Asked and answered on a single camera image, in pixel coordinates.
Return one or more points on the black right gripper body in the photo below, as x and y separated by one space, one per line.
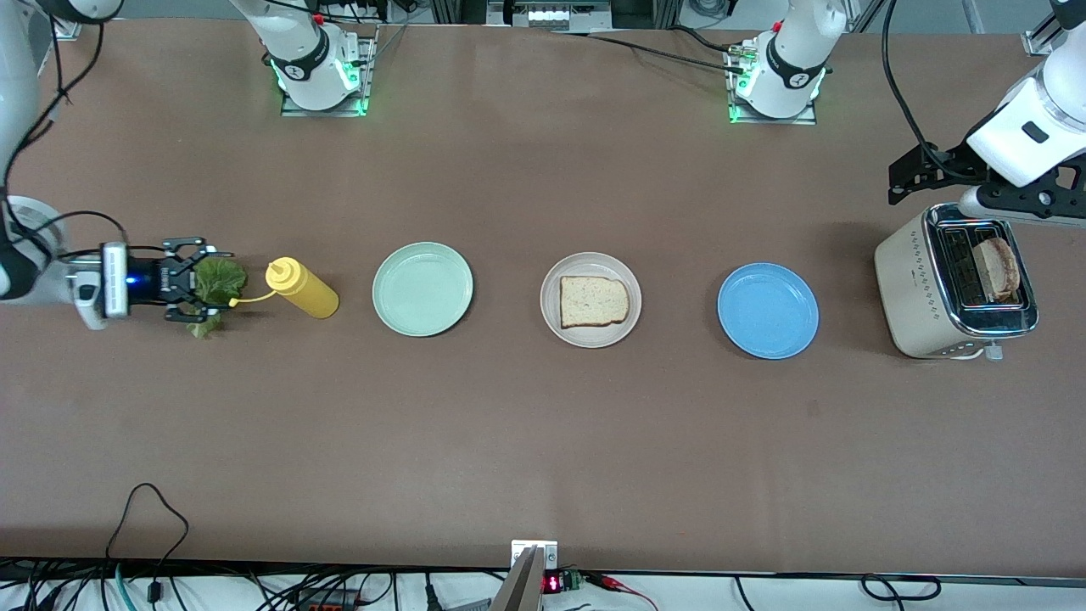
155 279

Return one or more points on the green lettuce leaf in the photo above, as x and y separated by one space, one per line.
222 282

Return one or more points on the brown bread slice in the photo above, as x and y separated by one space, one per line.
594 302
1001 270

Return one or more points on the yellow squeeze bottle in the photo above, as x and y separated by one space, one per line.
310 293

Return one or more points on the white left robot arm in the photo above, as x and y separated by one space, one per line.
793 68

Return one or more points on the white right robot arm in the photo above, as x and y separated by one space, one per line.
305 51

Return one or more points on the blue plate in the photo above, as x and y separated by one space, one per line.
768 311

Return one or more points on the pale green plate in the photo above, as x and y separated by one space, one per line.
422 288

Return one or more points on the beige plate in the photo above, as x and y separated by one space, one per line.
594 339

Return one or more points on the beige chrome toaster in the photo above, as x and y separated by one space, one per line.
912 288

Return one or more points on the lit control box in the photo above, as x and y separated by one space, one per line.
547 15

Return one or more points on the grey metal bar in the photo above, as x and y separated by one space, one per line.
519 590

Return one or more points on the red display electronics module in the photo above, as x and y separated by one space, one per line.
553 584

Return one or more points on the small metal bracket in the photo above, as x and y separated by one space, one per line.
547 552

